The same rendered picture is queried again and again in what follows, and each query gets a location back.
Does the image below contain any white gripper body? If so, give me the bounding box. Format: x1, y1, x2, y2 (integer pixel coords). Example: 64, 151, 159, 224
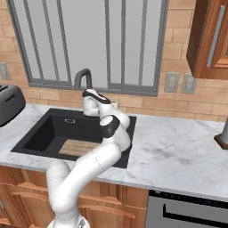
82, 104, 100, 118

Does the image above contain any dark grey sink faucet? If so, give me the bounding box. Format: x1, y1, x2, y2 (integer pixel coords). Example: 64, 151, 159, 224
73, 68, 94, 91

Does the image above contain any wooden cutting board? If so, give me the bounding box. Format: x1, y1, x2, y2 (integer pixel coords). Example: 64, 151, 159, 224
58, 139, 102, 158

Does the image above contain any black sink basin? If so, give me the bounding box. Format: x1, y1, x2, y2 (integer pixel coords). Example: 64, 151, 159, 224
10, 107, 138, 169

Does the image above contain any grey framed window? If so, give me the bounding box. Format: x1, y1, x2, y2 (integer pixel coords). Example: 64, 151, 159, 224
6, 0, 170, 98

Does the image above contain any black toaster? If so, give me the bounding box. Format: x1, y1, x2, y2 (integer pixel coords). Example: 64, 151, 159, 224
0, 84, 27, 128

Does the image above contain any wooden base cupboard door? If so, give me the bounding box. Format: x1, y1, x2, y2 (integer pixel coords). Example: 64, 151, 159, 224
0, 166, 56, 228
77, 180, 150, 228

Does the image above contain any grey cylinder on brown base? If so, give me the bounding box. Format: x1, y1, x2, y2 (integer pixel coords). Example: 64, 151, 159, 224
213, 117, 228, 151

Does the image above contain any grey dishwasher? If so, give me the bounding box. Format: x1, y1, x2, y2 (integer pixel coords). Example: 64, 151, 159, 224
144, 190, 228, 228

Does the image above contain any grey wall outlet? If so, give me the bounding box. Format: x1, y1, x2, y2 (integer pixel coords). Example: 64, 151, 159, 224
163, 71, 181, 94
181, 73, 199, 95
0, 61, 12, 81

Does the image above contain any wooden wall cupboard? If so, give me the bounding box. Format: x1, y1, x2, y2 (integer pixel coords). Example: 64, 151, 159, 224
185, 0, 228, 80

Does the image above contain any black dishwasher handle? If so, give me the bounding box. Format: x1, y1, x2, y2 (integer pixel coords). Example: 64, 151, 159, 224
162, 203, 228, 228

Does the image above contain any grey cupboard door handle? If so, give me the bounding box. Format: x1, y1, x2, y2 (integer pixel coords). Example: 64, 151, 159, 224
206, 4, 226, 69

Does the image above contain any wooden wall cupboard door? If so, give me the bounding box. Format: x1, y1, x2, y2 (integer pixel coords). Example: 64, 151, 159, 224
195, 0, 228, 72

